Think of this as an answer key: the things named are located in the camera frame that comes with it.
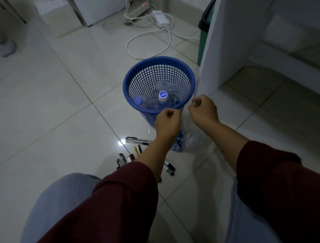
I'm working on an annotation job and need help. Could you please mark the blue mesh waste basket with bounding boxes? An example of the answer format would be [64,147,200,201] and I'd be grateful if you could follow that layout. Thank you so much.
[122,56,196,128]

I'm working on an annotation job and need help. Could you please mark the white power adapter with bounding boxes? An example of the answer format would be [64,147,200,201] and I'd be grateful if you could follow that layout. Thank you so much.
[152,10,170,28]

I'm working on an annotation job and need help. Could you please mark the person's leg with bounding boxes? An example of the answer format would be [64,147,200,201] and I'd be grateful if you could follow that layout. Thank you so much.
[225,176,284,243]
[21,173,102,243]

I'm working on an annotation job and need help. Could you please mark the person's right hand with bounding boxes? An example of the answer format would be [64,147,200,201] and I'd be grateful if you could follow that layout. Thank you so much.
[188,94,221,131]

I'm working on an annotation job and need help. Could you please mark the white low shelf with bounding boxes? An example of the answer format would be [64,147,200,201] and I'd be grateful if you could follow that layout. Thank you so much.
[246,0,320,94]

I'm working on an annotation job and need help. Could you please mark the white cardboard box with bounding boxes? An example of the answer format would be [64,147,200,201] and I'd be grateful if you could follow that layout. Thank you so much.
[33,0,83,37]

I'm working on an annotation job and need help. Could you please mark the person's right forearm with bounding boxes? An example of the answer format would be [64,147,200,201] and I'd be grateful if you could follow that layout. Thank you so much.
[202,121,320,243]

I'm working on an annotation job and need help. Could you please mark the clear bottle white-printed blue cap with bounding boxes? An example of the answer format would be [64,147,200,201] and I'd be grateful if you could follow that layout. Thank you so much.
[152,81,181,110]

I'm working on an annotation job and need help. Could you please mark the person's left hand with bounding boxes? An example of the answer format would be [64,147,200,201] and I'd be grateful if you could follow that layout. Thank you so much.
[154,108,182,144]

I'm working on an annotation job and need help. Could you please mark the white power strip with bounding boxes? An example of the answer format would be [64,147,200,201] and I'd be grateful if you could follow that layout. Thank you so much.
[124,0,151,25]

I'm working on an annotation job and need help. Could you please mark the white cabinet side panel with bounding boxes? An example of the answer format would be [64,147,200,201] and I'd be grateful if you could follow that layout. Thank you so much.
[196,0,273,97]

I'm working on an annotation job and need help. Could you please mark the person's right leg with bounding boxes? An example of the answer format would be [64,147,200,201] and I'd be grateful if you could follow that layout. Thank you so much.
[225,176,284,243]

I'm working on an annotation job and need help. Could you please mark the green bin with black bag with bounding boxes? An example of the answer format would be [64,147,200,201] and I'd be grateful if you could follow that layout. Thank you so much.
[197,0,216,67]

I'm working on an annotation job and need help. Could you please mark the crushed clear bottle blue label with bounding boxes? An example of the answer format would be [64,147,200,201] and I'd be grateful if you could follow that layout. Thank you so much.
[171,120,203,154]

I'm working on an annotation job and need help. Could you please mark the person's left leg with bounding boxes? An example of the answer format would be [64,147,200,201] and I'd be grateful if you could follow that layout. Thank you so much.
[21,173,102,243]

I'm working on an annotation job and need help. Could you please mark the person's left forearm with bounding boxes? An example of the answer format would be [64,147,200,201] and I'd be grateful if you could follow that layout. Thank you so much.
[37,136,175,243]

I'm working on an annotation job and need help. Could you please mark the scattered pens and markers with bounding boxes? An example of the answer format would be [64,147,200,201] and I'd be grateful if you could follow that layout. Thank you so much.
[116,136,176,183]

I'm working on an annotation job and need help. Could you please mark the grey slipper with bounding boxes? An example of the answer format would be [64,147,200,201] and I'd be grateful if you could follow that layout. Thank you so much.
[0,38,17,58]

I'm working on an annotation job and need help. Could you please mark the clear bottle plain blue cap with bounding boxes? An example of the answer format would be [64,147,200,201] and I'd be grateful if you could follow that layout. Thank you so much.
[132,96,160,110]

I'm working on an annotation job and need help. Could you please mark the white appliance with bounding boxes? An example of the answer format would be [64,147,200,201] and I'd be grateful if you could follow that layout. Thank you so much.
[72,0,127,27]

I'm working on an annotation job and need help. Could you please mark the white cable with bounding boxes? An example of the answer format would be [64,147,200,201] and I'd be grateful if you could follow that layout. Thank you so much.
[124,5,200,60]

